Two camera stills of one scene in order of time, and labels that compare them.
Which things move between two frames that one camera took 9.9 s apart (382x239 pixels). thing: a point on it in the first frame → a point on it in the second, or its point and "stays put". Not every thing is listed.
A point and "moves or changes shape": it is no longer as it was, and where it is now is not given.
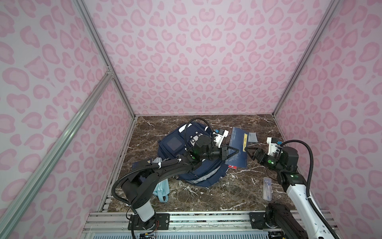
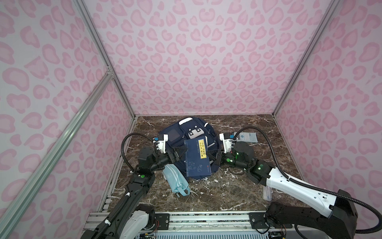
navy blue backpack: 179,139 moves or changes shape
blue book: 141,163 moves or changes shape
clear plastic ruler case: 267,187 stays put
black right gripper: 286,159 → 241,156
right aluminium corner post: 325,19 stays put
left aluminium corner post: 101,48 stays put
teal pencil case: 162,190 → 177,182
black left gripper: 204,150 → 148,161
